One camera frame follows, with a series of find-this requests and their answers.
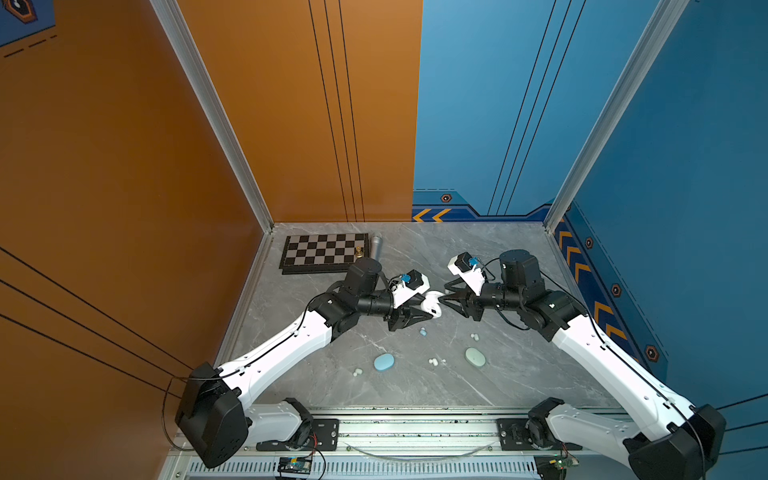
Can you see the green earbud charging case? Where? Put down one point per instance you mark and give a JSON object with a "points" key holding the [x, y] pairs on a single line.
{"points": [[475, 357]]}

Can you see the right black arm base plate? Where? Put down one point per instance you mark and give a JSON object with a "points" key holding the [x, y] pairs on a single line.
{"points": [[514, 435]]}

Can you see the green circuit board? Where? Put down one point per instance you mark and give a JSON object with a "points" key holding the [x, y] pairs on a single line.
{"points": [[564, 462], [294, 468]]}

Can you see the blue earbud charging case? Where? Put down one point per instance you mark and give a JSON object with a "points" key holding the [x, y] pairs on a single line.
{"points": [[384, 362]]}

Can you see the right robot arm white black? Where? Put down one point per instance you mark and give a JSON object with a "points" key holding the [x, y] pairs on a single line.
{"points": [[666, 437]]}

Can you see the white earbud charging case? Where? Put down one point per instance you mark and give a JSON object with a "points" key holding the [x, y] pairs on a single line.
{"points": [[431, 303]]}

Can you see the aluminium corner post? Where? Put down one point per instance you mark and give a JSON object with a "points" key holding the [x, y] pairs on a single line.
{"points": [[653, 38], [178, 33]]}

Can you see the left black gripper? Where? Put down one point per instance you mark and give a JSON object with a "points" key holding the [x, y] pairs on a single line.
{"points": [[401, 318]]}

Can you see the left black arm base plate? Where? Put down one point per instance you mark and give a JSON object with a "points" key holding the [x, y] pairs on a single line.
{"points": [[321, 434]]}

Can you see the aluminium front rail frame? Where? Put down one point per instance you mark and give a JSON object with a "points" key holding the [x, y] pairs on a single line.
{"points": [[409, 443]]}

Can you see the silver microphone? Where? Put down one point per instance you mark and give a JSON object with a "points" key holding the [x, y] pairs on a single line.
{"points": [[375, 248]]}

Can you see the left aluminium corner post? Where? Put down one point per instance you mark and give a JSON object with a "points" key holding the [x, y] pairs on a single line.
{"points": [[178, 33]]}

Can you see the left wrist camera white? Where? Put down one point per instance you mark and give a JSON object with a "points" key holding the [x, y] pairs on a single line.
{"points": [[407, 286]]}

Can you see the right aluminium corner post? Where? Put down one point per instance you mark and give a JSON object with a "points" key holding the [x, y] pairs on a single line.
{"points": [[653, 38]]}

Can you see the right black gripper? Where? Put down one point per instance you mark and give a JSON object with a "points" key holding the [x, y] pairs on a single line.
{"points": [[466, 306]]}

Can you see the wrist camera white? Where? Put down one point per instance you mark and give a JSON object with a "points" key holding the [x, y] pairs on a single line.
{"points": [[469, 270], [407, 286]]}

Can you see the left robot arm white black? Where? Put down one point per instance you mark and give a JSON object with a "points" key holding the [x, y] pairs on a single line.
{"points": [[218, 413]]}

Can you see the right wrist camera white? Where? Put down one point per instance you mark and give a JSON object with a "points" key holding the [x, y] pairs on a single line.
{"points": [[469, 270]]}

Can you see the black white chessboard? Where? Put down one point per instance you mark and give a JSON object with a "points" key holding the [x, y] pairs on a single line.
{"points": [[321, 253]]}

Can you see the left green circuit board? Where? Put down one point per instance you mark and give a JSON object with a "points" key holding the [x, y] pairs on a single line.
{"points": [[294, 468]]}

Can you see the right green circuit board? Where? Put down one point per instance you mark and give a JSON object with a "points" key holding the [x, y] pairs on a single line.
{"points": [[564, 462]]}

